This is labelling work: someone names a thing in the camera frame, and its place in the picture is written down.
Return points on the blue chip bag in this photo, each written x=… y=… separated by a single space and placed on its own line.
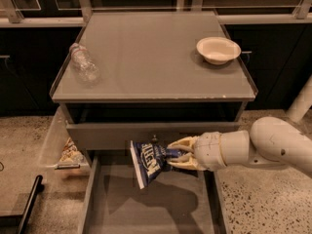
x=150 y=159

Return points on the open grey middle drawer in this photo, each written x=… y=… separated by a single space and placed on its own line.
x=174 y=203

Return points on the clear plastic water bottle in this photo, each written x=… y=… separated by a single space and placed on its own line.
x=84 y=65

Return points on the metal window frame rail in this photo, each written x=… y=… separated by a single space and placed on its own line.
x=77 y=12

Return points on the grey top drawer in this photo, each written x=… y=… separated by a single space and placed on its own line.
x=117 y=136

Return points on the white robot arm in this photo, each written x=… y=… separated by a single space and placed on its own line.
x=270 y=143

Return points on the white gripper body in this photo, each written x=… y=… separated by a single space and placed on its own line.
x=208 y=150

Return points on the grey drawer cabinet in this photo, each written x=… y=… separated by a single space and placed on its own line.
x=151 y=72

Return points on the snack packets in bin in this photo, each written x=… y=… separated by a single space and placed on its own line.
x=70 y=153

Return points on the clear plastic storage bin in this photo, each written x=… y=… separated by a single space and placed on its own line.
x=52 y=147

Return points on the white paper bowl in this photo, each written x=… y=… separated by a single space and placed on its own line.
x=218 y=50

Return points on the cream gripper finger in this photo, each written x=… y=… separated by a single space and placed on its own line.
x=186 y=162
x=185 y=144

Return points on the black metal bar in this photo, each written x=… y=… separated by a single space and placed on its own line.
x=20 y=220

